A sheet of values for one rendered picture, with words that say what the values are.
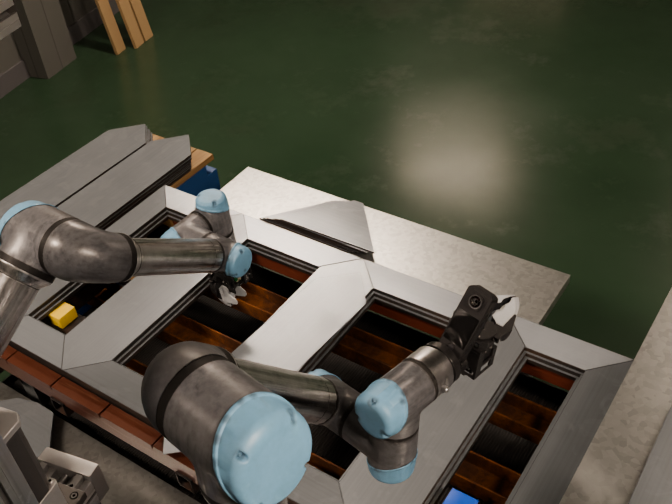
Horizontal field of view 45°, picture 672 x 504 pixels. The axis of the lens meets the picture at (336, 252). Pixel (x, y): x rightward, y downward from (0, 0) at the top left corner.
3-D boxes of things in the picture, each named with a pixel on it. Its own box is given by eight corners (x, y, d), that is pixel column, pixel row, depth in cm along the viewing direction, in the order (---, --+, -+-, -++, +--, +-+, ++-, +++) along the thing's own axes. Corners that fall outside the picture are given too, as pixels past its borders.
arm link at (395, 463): (373, 431, 135) (375, 382, 129) (426, 468, 129) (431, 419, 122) (340, 457, 130) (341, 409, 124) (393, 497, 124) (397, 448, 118)
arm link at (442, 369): (402, 348, 122) (445, 378, 118) (421, 334, 125) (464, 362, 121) (397, 383, 127) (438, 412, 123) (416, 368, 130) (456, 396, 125)
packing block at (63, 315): (66, 310, 237) (62, 300, 235) (78, 316, 235) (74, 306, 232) (51, 323, 234) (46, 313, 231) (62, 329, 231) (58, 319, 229)
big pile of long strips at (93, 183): (134, 128, 311) (130, 114, 307) (213, 154, 292) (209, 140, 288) (-41, 245, 263) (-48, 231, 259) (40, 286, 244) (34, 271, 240)
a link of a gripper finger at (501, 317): (510, 318, 140) (479, 343, 134) (517, 291, 136) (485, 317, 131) (526, 327, 138) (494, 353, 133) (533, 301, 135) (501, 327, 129)
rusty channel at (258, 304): (136, 244, 275) (133, 232, 272) (625, 454, 197) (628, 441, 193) (119, 257, 270) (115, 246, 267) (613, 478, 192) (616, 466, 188)
